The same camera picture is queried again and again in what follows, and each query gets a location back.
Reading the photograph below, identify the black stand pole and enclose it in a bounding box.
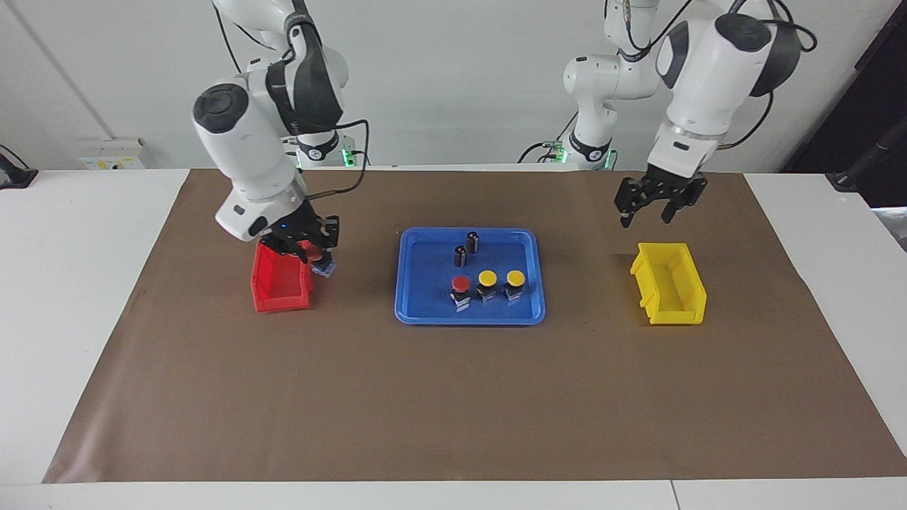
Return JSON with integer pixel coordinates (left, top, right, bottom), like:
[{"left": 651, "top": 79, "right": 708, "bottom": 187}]
[{"left": 826, "top": 113, "right": 907, "bottom": 193}]

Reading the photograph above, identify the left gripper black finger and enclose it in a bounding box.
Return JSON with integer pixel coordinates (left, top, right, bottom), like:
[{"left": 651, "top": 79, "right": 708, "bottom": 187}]
[
  {"left": 614, "top": 178, "right": 643, "bottom": 229},
  {"left": 662, "top": 180, "right": 709, "bottom": 224}
]

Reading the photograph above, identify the brown paper mat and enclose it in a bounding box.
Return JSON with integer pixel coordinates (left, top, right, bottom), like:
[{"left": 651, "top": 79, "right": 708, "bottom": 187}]
[{"left": 43, "top": 168, "right": 907, "bottom": 485}]

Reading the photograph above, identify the red plastic bin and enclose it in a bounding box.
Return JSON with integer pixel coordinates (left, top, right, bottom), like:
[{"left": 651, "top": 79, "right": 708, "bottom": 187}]
[{"left": 250, "top": 228, "right": 316, "bottom": 314}]

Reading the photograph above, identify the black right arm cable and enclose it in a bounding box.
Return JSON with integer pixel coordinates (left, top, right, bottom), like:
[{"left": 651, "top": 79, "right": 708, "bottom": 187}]
[{"left": 287, "top": 117, "right": 371, "bottom": 199}]

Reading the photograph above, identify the black device at table edge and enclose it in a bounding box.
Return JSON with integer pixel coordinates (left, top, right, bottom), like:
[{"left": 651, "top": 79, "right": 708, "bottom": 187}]
[{"left": 0, "top": 144, "right": 38, "bottom": 190}]

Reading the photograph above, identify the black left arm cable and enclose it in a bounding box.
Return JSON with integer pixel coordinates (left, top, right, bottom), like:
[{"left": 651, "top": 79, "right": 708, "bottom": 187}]
[{"left": 717, "top": 0, "right": 819, "bottom": 151}]

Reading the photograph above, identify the blue plastic tray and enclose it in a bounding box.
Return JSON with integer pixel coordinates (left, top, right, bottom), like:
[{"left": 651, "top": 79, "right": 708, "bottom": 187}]
[{"left": 394, "top": 227, "right": 547, "bottom": 327}]

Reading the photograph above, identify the black left base cable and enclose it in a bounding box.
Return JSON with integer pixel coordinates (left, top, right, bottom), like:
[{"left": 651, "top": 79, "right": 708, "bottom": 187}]
[{"left": 517, "top": 110, "right": 579, "bottom": 165}]

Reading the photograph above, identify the yellow plastic bin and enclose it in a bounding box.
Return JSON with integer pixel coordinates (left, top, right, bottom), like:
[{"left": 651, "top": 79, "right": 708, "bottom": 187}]
[{"left": 630, "top": 242, "right": 708, "bottom": 327}]

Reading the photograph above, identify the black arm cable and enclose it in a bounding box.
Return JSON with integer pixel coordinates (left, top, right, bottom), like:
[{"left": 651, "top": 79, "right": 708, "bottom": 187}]
[
  {"left": 287, "top": 117, "right": 371, "bottom": 199},
  {"left": 717, "top": 0, "right": 819, "bottom": 151}
]

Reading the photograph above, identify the grey plastic sheet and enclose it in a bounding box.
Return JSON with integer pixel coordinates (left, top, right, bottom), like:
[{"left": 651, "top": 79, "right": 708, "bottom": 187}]
[{"left": 874, "top": 207, "right": 907, "bottom": 254}]

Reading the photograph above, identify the white wall socket box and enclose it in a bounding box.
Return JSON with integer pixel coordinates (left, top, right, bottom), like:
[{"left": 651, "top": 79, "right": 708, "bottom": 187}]
[{"left": 78, "top": 137, "right": 147, "bottom": 171}]

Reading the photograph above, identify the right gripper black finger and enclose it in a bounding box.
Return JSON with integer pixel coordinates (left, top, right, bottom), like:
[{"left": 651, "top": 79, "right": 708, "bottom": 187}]
[
  {"left": 315, "top": 215, "right": 340, "bottom": 267},
  {"left": 260, "top": 240, "right": 310, "bottom": 265}
]

